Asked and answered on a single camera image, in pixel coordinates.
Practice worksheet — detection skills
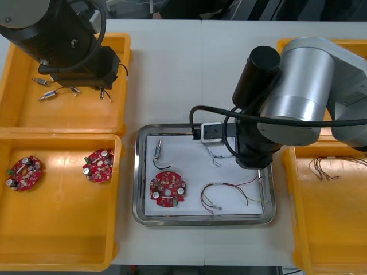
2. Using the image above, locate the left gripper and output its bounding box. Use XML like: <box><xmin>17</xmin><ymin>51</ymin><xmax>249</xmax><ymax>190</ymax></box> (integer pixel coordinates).
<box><xmin>51</xmin><ymin>47</ymin><xmax>120</xmax><ymax>89</ymax></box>

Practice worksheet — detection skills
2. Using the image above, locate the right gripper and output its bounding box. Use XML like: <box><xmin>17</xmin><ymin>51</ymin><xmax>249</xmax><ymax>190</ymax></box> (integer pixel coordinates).
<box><xmin>235</xmin><ymin>114</ymin><xmax>283</xmax><ymax>170</ymax></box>

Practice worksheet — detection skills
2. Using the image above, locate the metal solenoid with black cable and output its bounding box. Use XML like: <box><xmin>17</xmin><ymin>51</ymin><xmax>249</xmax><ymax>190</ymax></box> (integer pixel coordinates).
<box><xmin>151</xmin><ymin>139</ymin><xmax>173</xmax><ymax>170</ymax></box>
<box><xmin>99</xmin><ymin>88</ymin><xmax>114</xmax><ymax>103</ymax></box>

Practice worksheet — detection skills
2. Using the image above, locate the blue-white wire harness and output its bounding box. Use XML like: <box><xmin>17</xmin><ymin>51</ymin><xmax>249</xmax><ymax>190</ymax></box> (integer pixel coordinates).
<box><xmin>205</xmin><ymin>146</ymin><xmax>239</xmax><ymax>167</ymax></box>

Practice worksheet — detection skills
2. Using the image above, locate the multicolour wire harness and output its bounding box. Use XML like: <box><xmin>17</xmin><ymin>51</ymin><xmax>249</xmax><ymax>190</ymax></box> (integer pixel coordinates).
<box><xmin>200</xmin><ymin>176</ymin><xmax>272</xmax><ymax>215</ymax></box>

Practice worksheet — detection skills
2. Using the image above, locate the round red circuit board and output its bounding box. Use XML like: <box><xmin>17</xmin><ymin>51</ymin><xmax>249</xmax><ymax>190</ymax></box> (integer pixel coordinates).
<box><xmin>149</xmin><ymin>171</ymin><xmax>188</xmax><ymax>208</ymax></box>
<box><xmin>5</xmin><ymin>155</ymin><xmax>46</xmax><ymax>192</ymax></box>
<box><xmin>82</xmin><ymin>148</ymin><xmax>115</xmax><ymax>183</ymax></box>

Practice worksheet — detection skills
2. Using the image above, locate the yellow-orange plastic bin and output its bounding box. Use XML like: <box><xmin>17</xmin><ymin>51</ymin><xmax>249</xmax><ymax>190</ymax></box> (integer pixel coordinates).
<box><xmin>0</xmin><ymin>32</ymin><xmax>133</xmax><ymax>135</ymax></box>
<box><xmin>276</xmin><ymin>37</ymin><xmax>367</xmax><ymax>143</ymax></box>
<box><xmin>0</xmin><ymin>127</ymin><xmax>123</xmax><ymax>272</ymax></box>
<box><xmin>280</xmin><ymin>140</ymin><xmax>367</xmax><ymax>275</ymax></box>

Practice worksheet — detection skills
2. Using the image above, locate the white sheet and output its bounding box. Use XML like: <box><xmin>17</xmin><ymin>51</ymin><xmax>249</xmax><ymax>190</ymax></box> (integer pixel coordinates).
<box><xmin>145</xmin><ymin>134</ymin><xmax>264</xmax><ymax>217</ymax></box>

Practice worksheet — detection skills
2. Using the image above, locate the group of metal solenoids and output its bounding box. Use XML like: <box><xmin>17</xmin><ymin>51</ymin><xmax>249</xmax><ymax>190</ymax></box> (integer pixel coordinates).
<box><xmin>32</xmin><ymin>77</ymin><xmax>83</xmax><ymax>101</ymax></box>

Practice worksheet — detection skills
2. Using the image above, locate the steel tray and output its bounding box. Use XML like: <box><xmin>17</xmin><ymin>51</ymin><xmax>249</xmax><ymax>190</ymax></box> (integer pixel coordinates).
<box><xmin>132</xmin><ymin>123</ymin><xmax>278</xmax><ymax>227</ymax></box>

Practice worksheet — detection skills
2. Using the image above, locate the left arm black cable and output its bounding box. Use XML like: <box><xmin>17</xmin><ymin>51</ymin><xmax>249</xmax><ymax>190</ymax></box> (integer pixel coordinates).
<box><xmin>37</xmin><ymin>0</ymin><xmax>108</xmax><ymax>72</ymax></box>

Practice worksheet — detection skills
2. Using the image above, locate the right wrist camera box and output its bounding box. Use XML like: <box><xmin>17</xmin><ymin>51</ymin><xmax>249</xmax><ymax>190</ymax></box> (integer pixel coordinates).
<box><xmin>200</xmin><ymin>121</ymin><xmax>224</xmax><ymax>147</ymax></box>

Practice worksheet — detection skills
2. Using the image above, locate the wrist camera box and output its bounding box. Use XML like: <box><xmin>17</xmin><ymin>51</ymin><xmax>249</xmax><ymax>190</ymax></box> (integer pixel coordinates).
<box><xmin>88</xmin><ymin>10</ymin><xmax>101</xmax><ymax>33</ymax></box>
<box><xmin>200</xmin><ymin>121</ymin><xmax>224</xmax><ymax>147</ymax></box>

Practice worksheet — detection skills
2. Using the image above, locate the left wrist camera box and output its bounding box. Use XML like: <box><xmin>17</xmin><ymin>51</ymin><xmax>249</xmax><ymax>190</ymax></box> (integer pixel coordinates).
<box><xmin>88</xmin><ymin>10</ymin><xmax>101</xmax><ymax>33</ymax></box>

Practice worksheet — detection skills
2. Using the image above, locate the pile of multicolour wire harnesses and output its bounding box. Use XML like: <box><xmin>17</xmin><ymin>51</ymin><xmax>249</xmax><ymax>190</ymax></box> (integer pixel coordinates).
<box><xmin>308</xmin><ymin>155</ymin><xmax>367</xmax><ymax>183</ymax></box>

